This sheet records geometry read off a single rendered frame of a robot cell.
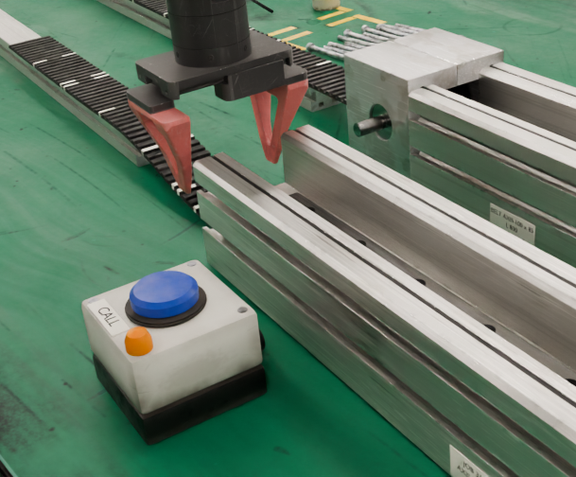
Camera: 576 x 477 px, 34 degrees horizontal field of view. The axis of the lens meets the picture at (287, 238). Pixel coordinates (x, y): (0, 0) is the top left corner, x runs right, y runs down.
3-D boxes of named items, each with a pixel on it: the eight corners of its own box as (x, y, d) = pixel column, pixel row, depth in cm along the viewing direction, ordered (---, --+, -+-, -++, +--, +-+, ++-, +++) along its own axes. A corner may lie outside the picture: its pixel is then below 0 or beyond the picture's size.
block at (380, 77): (326, 163, 85) (319, 60, 81) (436, 125, 90) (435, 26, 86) (387, 198, 78) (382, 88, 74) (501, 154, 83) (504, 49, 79)
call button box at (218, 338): (96, 379, 60) (77, 295, 57) (231, 324, 64) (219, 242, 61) (148, 449, 54) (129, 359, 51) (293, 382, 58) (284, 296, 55)
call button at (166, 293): (123, 310, 57) (117, 282, 56) (183, 288, 59) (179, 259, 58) (150, 342, 54) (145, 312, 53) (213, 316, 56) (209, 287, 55)
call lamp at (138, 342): (121, 346, 53) (117, 328, 52) (147, 336, 53) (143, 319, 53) (132, 360, 52) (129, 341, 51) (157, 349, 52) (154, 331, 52)
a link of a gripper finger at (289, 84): (318, 167, 75) (308, 52, 71) (238, 194, 72) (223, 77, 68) (273, 140, 81) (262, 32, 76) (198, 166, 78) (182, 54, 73)
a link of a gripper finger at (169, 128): (262, 186, 73) (249, 69, 69) (179, 216, 70) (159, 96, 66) (220, 158, 79) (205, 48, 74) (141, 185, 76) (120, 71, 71)
